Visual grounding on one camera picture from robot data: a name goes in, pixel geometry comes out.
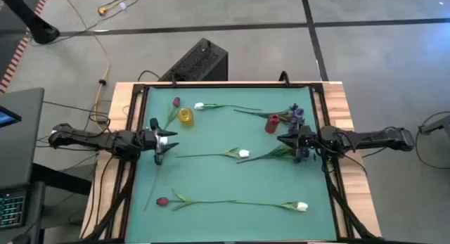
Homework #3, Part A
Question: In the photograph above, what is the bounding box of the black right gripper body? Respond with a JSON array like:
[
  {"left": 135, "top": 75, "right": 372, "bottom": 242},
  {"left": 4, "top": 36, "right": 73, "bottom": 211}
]
[{"left": 294, "top": 123, "right": 320, "bottom": 165}]

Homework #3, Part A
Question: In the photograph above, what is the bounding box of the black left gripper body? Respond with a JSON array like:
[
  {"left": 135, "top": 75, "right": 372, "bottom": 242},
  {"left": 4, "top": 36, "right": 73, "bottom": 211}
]
[{"left": 140, "top": 117, "right": 169, "bottom": 167}]

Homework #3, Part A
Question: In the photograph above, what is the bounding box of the blue tulip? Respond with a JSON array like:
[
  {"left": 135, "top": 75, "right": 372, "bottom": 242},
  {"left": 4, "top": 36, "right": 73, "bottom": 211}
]
[{"left": 143, "top": 136, "right": 169, "bottom": 212}]

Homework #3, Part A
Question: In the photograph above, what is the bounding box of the purple artificial flower bunch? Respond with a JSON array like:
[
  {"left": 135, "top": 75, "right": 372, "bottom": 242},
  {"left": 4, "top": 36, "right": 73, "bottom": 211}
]
[
  {"left": 236, "top": 144, "right": 312, "bottom": 165},
  {"left": 233, "top": 103, "right": 305, "bottom": 134}
]

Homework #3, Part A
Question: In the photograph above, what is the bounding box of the red glass vase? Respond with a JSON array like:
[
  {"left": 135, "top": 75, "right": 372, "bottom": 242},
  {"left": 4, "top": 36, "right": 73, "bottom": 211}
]
[{"left": 264, "top": 113, "right": 281, "bottom": 134}]

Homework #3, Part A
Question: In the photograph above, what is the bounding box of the red artificial tulip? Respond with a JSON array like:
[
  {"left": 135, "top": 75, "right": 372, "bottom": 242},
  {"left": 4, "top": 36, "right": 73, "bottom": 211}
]
[{"left": 163, "top": 96, "right": 181, "bottom": 130}]

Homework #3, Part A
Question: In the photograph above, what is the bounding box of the white tulip bottom stem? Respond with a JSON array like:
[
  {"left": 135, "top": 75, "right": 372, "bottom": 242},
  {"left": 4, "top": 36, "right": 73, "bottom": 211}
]
[{"left": 155, "top": 188, "right": 237, "bottom": 212}]

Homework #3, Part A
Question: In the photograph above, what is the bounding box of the yellow glass vase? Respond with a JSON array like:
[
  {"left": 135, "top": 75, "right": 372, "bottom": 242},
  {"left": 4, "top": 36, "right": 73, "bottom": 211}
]
[{"left": 178, "top": 108, "right": 195, "bottom": 127}]

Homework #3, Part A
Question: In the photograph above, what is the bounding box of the green table mat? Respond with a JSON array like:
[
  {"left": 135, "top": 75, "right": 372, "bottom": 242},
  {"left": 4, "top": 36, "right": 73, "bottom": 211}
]
[{"left": 125, "top": 86, "right": 338, "bottom": 243}]

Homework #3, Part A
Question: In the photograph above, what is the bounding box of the black computer tower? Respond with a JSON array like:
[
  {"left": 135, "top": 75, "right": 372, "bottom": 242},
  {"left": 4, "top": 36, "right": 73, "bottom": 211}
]
[{"left": 158, "top": 37, "right": 229, "bottom": 82}]

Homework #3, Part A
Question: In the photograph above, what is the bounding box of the small lit screen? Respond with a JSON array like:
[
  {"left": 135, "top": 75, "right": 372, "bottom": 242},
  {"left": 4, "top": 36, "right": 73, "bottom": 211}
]
[{"left": 0, "top": 105, "right": 23, "bottom": 129}]

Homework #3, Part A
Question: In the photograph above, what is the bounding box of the backlit keyboard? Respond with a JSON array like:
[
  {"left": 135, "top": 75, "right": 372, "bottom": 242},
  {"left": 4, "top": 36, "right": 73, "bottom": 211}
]
[{"left": 0, "top": 194, "right": 27, "bottom": 230}]

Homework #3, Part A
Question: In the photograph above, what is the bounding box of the dark floor mat striped edge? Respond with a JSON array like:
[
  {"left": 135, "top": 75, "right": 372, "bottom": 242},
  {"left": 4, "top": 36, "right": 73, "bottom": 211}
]
[{"left": 0, "top": 0, "right": 52, "bottom": 94}]

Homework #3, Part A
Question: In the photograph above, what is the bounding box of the black stand pole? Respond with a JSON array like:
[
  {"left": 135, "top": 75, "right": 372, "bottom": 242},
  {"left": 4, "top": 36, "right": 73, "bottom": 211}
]
[{"left": 0, "top": 0, "right": 60, "bottom": 45}]

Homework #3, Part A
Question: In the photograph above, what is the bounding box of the black frame handle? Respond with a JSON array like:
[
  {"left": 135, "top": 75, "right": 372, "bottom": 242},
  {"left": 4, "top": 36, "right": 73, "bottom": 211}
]
[{"left": 278, "top": 70, "right": 291, "bottom": 87}]

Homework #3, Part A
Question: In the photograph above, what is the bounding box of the long yellow floor cable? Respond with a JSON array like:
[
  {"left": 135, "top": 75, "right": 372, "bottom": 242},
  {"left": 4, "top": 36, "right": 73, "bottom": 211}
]
[{"left": 58, "top": 0, "right": 110, "bottom": 124}]

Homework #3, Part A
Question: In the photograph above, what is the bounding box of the yellow plug cable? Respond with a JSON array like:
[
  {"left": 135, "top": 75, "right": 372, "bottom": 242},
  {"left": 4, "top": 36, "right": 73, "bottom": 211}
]
[{"left": 97, "top": 0, "right": 161, "bottom": 16}]

